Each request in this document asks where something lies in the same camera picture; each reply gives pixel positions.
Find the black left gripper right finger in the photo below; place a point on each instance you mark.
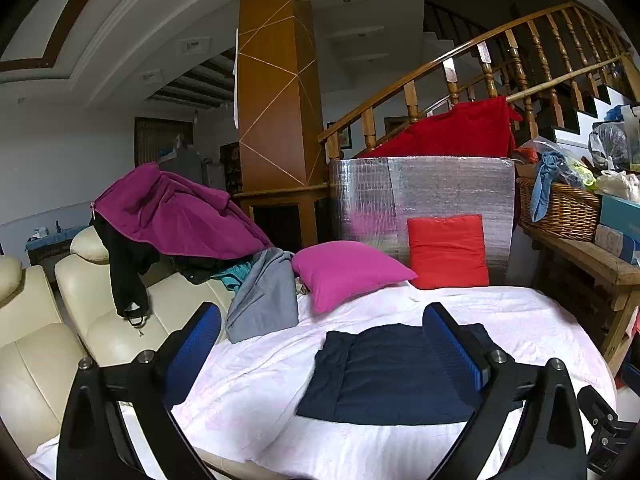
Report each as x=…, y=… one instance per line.
x=548, y=442

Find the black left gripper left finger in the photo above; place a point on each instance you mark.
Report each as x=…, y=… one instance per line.
x=94, y=441

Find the navy blue padded jacket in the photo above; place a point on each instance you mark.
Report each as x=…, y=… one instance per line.
x=388, y=375

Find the cream leather sofa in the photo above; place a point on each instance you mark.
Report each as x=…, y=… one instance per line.
x=46, y=329

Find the pale pink bed blanket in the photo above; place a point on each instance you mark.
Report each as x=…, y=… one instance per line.
x=242, y=406

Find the wooden side bench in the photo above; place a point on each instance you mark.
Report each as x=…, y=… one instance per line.
x=599, y=289

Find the black garment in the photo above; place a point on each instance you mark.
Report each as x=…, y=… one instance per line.
x=129, y=260

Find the teal garment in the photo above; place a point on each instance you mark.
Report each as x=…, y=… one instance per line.
x=234, y=276

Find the red cushion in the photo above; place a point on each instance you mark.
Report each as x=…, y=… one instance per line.
x=448, y=252

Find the grey garment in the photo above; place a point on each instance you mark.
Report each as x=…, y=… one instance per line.
x=266, y=301

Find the light blue cardboard box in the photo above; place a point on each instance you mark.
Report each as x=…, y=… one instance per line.
x=621, y=215

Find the wicker basket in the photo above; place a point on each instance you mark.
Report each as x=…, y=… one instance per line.
x=571, y=214

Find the purple fleece jacket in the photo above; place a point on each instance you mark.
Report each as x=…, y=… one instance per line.
x=178, y=216

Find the patterned beige cloth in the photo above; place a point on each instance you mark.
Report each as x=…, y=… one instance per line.
x=301, y=288

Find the white plastic bag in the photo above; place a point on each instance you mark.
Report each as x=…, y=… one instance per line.
x=619, y=184

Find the magenta pillow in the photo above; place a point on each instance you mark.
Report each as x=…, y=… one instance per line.
x=337, y=272

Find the light blue cloth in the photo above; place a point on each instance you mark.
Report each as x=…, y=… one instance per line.
x=547, y=170

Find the silver foil insulation panel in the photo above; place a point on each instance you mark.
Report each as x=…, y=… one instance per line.
x=373, y=198

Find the dark red blanket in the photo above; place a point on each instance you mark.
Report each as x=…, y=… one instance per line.
x=471, y=129

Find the wooden pillar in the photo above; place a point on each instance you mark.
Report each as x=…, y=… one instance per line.
x=283, y=163

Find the wooden stair railing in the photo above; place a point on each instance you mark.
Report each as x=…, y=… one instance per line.
x=560, y=68

